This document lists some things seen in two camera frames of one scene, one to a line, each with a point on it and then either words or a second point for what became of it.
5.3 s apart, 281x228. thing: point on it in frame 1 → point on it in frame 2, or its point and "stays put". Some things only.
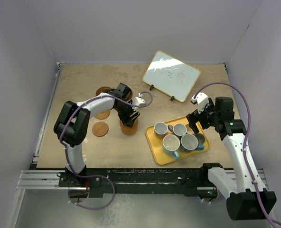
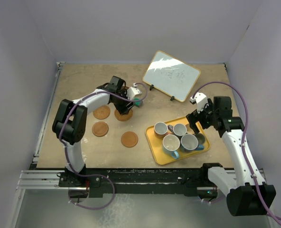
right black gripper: x=195 y=117 stays put
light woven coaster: x=103 y=115 stays put
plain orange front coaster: x=128 y=130 → x=129 y=139
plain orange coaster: x=100 y=129 stays put
